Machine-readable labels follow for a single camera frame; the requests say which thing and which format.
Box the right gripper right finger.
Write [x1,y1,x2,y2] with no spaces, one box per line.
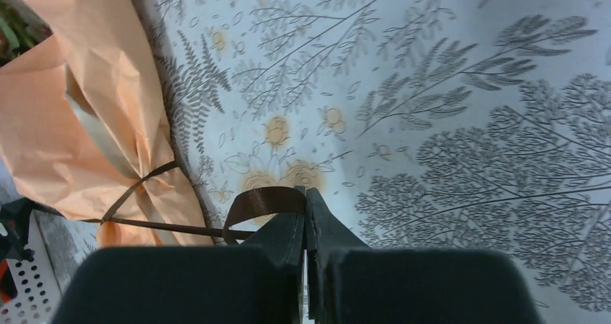
[305,189,543,323]

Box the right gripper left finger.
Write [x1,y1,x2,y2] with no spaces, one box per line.
[53,213,304,323]

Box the dark brown ribbon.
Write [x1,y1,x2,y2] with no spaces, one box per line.
[28,160,308,246]

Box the peach wrapping paper sheet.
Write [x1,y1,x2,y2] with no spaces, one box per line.
[1,0,212,247]

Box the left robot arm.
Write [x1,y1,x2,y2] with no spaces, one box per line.
[1,198,36,262]

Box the floral patterned table mat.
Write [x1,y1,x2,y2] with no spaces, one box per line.
[28,0,611,324]

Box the white plastic basket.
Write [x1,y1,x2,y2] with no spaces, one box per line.
[1,216,61,324]

